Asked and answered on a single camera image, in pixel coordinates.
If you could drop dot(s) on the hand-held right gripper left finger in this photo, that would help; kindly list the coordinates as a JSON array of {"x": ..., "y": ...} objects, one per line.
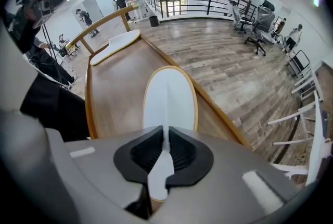
[{"x": 104, "y": 165}]

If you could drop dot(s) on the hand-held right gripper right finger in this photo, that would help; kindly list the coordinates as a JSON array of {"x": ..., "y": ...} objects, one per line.
[{"x": 229, "y": 181}]

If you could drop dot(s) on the person's left forearm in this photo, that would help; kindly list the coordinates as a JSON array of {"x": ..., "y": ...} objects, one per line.
[{"x": 22, "y": 32}]

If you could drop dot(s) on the wooden shoe rack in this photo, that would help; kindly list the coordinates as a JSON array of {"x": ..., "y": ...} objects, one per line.
[{"x": 117, "y": 92}]

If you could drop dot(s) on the person's black trouser leg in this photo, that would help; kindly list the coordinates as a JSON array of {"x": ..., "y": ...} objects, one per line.
[{"x": 54, "y": 108}]

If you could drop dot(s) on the white table with items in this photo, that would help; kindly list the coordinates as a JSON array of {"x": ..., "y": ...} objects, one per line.
[{"x": 317, "y": 126}]

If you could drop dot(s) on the black waste bin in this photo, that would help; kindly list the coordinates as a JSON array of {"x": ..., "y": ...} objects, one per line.
[{"x": 154, "y": 21}]

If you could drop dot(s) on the black metal railing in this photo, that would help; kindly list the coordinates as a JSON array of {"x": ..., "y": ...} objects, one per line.
[{"x": 163, "y": 1}]

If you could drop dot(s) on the large glass window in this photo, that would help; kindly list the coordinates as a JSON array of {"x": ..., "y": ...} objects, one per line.
[{"x": 177, "y": 0}]

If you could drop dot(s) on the bare white table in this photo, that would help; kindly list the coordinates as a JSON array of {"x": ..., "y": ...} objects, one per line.
[{"x": 312, "y": 79}]

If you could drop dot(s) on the black trolley cart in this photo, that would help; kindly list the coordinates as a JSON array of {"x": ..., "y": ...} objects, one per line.
[{"x": 296, "y": 64}]

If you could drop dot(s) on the pale plastic-wrapped chair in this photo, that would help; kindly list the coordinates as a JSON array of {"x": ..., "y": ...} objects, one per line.
[{"x": 236, "y": 13}]

